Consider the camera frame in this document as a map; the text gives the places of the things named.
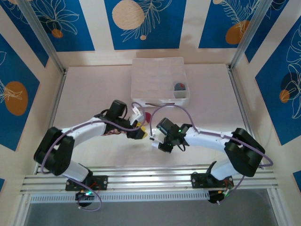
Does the beige sock with maroon toe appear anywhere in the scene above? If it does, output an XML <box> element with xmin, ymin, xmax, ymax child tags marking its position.
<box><xmin>103</xmin><ymin>112</ymin><xmax>153</xmax><ymax>137</ymax></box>

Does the white fabric organizer box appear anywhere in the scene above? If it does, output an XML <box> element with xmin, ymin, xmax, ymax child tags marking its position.
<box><xmin>130</xmin><ymin>57</ymin><xmax>190</xmax><ymax>108</ymax></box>

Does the grey sock with green toe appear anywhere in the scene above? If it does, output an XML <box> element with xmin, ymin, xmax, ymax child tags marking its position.
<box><xmin>173</xmin><ymin>81</ymin><xmax>187</xmax><ymax>92</ymax></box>

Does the black controller box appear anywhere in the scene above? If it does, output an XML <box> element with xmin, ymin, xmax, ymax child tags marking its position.
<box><xmin>208</xmin><ymin>189</ymin><xmax>233</xmax><ymax>204</ymax></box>
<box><xmin>75</xmin><ymin>191</ymin><xmax>95</xmax><ymax>208</ymax></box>

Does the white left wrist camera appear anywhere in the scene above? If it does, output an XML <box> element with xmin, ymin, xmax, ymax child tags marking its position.
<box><xmin>130</xmin><ymin>106</ymin><xmax>145</xmax><ymax>123</ymax></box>

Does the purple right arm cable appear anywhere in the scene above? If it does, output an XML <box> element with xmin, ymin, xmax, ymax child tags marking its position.
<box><xmin>150</xmin><ymin>105</ymin><xmax>274</xmax><ymax>204</ymax></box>

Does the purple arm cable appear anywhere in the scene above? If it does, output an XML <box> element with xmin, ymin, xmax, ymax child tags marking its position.
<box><xmin>150</xmin><ymin>105</ymin><xmax>274</xmax><ymax>204</ymax></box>
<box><xmin>41</xmin><ymin>101</ymin><xmax>142</xmax><ymax>212</ymax></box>

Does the aluminium mounting rail beam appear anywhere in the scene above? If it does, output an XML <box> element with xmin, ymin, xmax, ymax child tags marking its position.
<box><xmin>20</xmin><ymin>164</ymin><xmax>278</xmax><ymax>195</ymax></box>

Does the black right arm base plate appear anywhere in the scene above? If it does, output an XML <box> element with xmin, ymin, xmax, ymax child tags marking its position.
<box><xmin>190</xmin><ymin>172</ymin><xmax>234</xmax><ymax>189</ymax></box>

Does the aluminium side rail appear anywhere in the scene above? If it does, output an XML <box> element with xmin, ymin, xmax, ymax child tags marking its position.
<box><xmin>34</xmin><ymin>69</ymin><xmax>69</xmax><ymax>175</ymax></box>
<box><xmin>227</xmin><ymin>65</ymin><xmax>264</xmax><ymax>170</ymax></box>

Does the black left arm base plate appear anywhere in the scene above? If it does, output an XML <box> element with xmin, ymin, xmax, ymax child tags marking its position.
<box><xmin>65</xmin><ymin>175</ymin><xmax>108</xmax><ymax>191</ymax></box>

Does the white slotted cable duct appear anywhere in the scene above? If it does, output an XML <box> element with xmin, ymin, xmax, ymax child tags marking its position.
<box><xmin>30</xmin><ymin>191</ymin><xmax>210</xmax><ymax>203</ymax></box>

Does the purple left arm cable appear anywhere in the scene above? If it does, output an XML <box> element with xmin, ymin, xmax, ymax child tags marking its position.
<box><xmin>41</xmin><ymin>101</ymin><xmax>142</xmax><ymax>212</ymax></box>

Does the aluminium frame post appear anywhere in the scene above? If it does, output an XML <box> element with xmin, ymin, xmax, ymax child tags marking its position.
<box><xmin>17</xmin><ymin>0</ymin><xmax>66</xmax><ymax>74</ymax></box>
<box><xmin>229</xmin><ymin>0</ymin><xmax>275</xmax><ymax>71</ymax></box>

